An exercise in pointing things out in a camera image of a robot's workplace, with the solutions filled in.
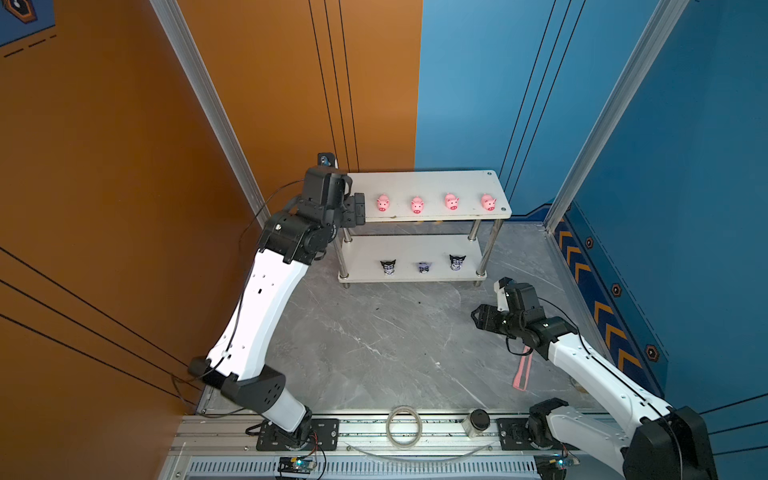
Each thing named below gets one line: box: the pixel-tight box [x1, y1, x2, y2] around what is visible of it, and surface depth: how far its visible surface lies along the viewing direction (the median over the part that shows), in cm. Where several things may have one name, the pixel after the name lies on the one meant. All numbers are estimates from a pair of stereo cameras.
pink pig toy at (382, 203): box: [376, 194, 390, 212], surface depth 77 cm
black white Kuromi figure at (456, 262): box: [449, 254, 467, 271], surface depth 96 cm
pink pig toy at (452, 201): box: [445, 193, 460, 211], surface depth 77 cm
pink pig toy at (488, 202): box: [481, 193, 497, 211], surface depth 77 cm
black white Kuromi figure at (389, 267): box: [380, 259, 397, 276], surface depth 96 cm
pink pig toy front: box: [411, 196, 425, 214], surface depth 77 cm
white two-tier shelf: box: [334, 170, 512, 287], surface depth 88 cm
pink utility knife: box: [512, 345, 533, 392], surface depth 84 cm
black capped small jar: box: [461, 409, 490, 438], surface depth 69 cm
